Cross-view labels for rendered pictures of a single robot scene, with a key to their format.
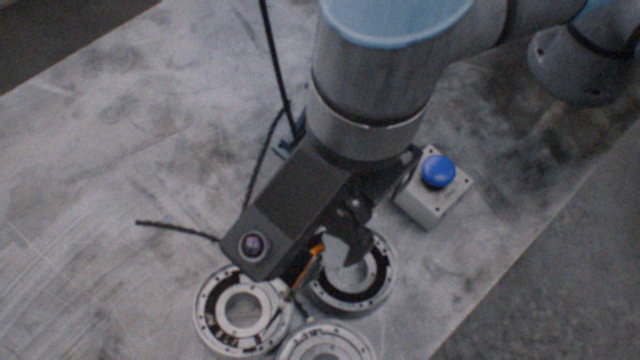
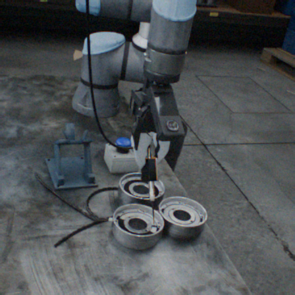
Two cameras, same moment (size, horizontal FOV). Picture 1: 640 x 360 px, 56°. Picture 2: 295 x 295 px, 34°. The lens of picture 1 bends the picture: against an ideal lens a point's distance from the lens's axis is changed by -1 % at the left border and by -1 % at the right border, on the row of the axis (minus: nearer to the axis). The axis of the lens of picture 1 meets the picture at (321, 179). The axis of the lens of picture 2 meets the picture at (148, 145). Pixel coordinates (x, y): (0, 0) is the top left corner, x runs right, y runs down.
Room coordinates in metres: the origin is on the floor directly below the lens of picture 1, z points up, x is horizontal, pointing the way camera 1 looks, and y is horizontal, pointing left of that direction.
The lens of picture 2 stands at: (-0.22, 0.72, 1.44)
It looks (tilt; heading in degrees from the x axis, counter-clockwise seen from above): 29 degrees down; 302
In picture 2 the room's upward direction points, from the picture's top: 11 degrees clockwise
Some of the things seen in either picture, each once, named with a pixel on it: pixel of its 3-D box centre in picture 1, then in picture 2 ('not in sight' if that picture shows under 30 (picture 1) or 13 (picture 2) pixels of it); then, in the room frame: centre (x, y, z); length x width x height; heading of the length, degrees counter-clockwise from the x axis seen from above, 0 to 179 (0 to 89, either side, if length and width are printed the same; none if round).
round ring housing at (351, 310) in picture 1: (349, 270); (140, 192); (0.26, -0.05, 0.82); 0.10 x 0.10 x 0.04
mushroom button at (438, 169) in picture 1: (434, 177); (122, 148); (0.38, -0.13, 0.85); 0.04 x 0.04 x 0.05
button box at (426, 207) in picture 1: (432, 185); (121, 156); (0.39, -0.13, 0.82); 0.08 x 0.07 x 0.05; 146
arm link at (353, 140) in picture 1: (362, 96); (162, 60); (0.24, -0.02, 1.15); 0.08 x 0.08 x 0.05
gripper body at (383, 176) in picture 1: (354, 157); (155, 97); (0.25, -0.02, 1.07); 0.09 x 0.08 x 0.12; 148
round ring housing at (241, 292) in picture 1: (243, 312); (137, 226); (0.19, 0.05, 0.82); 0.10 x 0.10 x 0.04
